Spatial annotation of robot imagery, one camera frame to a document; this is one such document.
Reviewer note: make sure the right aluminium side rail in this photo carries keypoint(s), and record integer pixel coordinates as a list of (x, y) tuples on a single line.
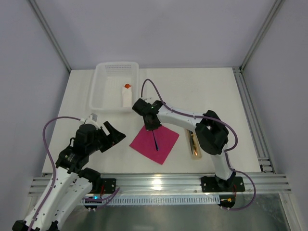
[(260, 144)]

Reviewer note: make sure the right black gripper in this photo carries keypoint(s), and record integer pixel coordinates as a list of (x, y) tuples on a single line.
[(150, 123)]

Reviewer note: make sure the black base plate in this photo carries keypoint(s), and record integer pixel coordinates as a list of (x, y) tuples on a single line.
[(105, 186), (216, 185)]

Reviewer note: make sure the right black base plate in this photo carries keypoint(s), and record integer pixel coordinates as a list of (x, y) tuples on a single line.
[(216, 185)]

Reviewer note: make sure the white rolled napkin bundle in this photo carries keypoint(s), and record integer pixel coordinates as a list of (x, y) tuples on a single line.
[(126, 97)]

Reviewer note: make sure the aluminium front rail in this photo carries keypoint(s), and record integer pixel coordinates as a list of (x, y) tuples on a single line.
[(154, 184)]

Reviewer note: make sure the left controller board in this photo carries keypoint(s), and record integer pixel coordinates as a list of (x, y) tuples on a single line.
[(92, 203)]

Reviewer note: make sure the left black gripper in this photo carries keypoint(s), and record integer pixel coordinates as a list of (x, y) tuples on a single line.
[(104, 138)]

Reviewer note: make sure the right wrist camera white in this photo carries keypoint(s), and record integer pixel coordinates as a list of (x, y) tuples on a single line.
[(147, 98)]

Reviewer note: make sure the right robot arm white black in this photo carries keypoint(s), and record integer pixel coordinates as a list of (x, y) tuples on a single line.
[(211, 132)]

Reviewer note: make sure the right aluminium frame post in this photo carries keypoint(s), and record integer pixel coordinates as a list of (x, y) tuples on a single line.
[(274, 10)]

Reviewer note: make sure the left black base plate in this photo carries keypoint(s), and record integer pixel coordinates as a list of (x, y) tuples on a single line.
[(105, 186)]

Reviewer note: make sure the white slotted cable duct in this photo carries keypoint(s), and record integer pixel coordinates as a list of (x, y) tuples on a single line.
[(120, 200)]

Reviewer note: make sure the gold metal knife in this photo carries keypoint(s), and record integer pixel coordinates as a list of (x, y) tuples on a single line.
[(194, 146)]

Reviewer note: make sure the aluminium frame post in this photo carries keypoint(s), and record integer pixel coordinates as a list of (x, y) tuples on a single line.
[(274, 10), (49, 33)]

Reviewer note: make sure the white plastic basket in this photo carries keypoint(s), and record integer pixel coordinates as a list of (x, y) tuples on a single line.
[(107, 83)]

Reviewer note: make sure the pink paper napkin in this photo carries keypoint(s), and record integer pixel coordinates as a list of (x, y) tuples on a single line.
[(143, 143)]

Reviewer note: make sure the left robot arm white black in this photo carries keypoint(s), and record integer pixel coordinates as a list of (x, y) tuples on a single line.
[(70, 180)]

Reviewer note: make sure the controller board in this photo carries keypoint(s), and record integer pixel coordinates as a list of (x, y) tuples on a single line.
[(92, 203), (226, 201)]

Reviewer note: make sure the left aluminium frame post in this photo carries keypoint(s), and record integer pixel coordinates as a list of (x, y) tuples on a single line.
[(49, 33)]

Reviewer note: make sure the right controller board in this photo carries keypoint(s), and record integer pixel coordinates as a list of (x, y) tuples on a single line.
[(226, 201)]

